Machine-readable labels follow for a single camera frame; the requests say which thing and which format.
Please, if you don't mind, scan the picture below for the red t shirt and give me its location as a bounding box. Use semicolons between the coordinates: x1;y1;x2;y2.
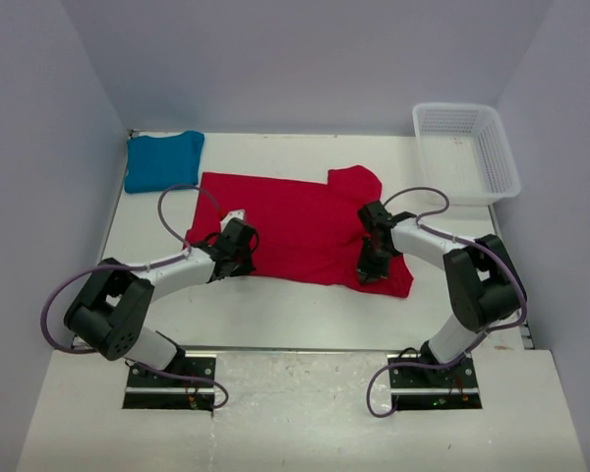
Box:
186;165;413;298

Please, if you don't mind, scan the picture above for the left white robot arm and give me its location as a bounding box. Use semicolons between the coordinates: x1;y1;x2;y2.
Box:
64;216;259;386

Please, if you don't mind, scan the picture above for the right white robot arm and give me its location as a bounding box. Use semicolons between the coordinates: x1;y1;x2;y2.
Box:
357;202;527;386

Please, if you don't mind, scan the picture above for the folded blue t shirt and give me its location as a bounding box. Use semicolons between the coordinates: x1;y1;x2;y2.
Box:
124;131;206;194

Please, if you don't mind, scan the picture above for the white plastic basket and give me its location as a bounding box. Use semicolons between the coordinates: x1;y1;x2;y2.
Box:
412;102;521;206

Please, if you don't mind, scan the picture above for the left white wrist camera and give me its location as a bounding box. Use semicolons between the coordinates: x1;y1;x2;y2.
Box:
220;209;245;230

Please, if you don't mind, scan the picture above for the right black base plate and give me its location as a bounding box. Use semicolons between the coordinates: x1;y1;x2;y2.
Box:
388;357;482;412

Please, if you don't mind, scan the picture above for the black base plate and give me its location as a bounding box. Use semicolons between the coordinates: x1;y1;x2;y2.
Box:
122;354;216;412
388;357;482;412

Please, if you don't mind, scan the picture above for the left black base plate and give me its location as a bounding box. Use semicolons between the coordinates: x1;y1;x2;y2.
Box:
122;354;216;412

